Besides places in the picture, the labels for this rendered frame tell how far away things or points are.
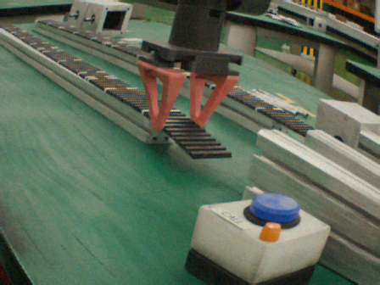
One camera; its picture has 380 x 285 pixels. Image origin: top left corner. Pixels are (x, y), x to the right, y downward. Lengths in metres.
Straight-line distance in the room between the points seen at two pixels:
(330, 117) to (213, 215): 0.35
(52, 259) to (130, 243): 0.10
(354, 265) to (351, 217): 0.05
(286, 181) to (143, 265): 0.16
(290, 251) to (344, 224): 0.09
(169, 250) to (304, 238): 0.13
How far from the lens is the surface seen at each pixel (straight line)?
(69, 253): 0.51
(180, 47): 0.75
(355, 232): 0.54
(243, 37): 3.20
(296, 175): 0.61
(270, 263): 0.46
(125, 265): 0.51
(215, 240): 0.49
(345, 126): 0.79
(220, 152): 0.76
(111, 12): 1.62
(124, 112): 0.86
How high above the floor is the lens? 1.02
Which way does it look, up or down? 16 degrees down
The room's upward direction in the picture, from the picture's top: 11 degrees clockwise
